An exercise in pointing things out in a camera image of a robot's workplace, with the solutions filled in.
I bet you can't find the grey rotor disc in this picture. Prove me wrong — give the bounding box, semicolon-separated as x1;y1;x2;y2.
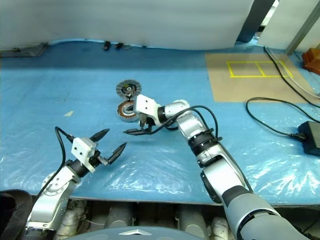
115;79;143;98

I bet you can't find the brown cardboard sheet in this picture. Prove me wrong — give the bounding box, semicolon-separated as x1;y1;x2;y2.
204;52;317;103

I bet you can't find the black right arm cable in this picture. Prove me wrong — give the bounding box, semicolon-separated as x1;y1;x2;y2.
149;105;254;194

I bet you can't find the brown orange box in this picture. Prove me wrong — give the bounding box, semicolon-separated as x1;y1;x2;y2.
301;47;320;73

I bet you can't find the grey metal rack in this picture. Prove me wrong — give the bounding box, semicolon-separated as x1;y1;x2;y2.
0;42;50;58

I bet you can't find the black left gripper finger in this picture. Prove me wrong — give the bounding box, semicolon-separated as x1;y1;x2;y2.
89;128;111;145
106;142;128;165

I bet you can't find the black fabric strap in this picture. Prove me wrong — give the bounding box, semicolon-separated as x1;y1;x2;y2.
0;189;33;240

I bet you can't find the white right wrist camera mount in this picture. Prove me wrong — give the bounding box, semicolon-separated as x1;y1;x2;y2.
133;94;161;126

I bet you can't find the black power adapter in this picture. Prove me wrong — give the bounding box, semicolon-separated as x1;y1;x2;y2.
297;121;320;157

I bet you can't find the grey robot torso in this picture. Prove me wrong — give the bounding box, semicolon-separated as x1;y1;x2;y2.
74;221;193;240

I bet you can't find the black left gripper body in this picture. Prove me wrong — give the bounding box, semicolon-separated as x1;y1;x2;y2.
87;149;110;169

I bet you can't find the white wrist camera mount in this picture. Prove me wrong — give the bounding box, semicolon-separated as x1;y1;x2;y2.
71;136;99;173
133;94;161;126

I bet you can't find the dark grey column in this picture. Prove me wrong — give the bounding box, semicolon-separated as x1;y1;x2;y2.
236;0;275;43

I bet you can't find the white foam backdrop sheet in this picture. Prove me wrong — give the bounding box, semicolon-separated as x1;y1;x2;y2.
0;0;255;51

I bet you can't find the clear plastic tube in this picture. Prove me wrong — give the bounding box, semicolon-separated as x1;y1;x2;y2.
266;47;320;98

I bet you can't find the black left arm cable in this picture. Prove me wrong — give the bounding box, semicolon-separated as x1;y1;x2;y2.
36;126;76;197

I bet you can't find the grey rounded shape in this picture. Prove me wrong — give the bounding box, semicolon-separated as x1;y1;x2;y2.
175;206;208;235
107;202;137;229

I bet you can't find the long black cable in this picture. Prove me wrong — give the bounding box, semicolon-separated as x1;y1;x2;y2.
263;46;320;109

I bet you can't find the copper wound stator ring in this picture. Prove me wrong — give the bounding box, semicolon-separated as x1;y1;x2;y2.
116;99;139;123

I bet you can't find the white panel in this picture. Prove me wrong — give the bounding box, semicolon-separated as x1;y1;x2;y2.
259;0;318;48

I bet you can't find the black power adapter cable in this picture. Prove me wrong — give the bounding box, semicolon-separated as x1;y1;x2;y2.
245;97;320;141

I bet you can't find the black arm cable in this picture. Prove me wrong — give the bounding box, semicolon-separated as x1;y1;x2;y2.
36;126;76;197
149;105;254;194

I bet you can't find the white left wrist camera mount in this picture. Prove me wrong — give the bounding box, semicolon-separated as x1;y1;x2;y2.
71;136;99;173

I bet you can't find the white rough rounded shape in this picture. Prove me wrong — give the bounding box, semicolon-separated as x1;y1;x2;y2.
56;199;87;238

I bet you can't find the aluminium profile post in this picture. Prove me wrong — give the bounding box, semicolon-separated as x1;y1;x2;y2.
286;0;320;56

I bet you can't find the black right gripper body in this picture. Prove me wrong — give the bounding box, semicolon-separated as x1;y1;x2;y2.
138;112;157;133

